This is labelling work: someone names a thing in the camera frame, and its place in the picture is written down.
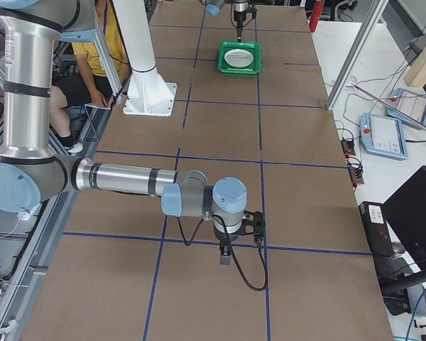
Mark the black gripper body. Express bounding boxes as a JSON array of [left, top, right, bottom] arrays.
[[214, 222, 243, 243], [233, 10, 246, 28]]

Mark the person's hand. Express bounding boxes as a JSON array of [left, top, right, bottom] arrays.
[[92, 92, 115, 108]]

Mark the white round plate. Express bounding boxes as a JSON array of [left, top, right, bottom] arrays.
[[224, 48, 254, 68]]

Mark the yellow plastic spoon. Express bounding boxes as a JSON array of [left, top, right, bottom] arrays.
[[228, 67, 253, 72]]

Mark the green plastic tray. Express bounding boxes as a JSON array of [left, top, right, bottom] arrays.
[[217, 40, 261, 75]]

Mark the red cylinder tube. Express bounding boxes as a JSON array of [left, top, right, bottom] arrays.
[[309, 0, 324, 33]]

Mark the orange black adapter lower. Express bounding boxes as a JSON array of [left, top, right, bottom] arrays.
[[348, 165, 364, 188]]

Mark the orange black adapter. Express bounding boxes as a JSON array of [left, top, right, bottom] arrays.
[[348, 165, 364, 188], [341, 139, 356, 157]]

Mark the black desktop box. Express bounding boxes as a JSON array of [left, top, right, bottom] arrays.
[[359, 201, 394, 257]]

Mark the orange black adapter upper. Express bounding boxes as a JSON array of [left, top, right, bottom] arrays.
[[341, 139, 356, 157]]

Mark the person in yellow shirt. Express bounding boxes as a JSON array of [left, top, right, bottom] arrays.
[[50, 1, 129, 153]]

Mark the blue teach pendant near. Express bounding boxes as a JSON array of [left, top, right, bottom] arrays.
[[360, 113, 408, 160]]

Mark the blue teach pendant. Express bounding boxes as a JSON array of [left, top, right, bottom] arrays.
[[388, 88, 426, 126], [360, 113, 408, 160]]

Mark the black monitor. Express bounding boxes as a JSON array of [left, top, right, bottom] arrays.
[[383, 166, 426, 269]]

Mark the blue teach pendant far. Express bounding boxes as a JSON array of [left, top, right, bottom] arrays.
[[388, 88, 426, 126]]

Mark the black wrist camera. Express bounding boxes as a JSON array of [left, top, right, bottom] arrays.
[[242, 210, 266, 245], [246, 6, 257, 20]]

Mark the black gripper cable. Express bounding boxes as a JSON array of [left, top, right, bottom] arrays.
[[176, 215, 268, 292]]

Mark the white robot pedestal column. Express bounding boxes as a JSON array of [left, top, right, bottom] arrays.
[[116, 1, 177, 117]]

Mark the aluminium frame post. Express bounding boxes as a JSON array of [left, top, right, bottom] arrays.
[[326, 0, 389, 110]]

